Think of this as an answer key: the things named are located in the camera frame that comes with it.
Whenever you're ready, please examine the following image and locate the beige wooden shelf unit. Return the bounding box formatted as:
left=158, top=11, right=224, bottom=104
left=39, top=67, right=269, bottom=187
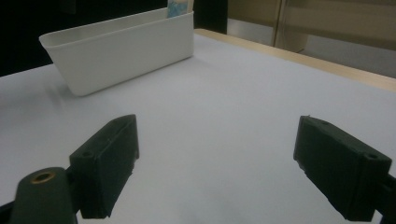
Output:
left=226, top=0, right=396, bottom=52

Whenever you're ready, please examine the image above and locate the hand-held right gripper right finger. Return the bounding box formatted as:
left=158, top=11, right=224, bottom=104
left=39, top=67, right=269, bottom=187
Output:
left=292, top=115, right=393, bottom=223

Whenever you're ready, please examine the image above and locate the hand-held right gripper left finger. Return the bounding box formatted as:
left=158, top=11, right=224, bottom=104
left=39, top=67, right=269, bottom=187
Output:
left=68, top=114, right=140, bottom=219

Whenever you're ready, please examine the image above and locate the illustrated beige phone case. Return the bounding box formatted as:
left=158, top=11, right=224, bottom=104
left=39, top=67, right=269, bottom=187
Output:
left=166, top=0, right=194, bottom=19

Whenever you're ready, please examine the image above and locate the white plastic storage box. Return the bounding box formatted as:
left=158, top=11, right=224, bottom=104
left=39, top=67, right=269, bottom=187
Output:
left=38, top=7, right=195, bottom=97

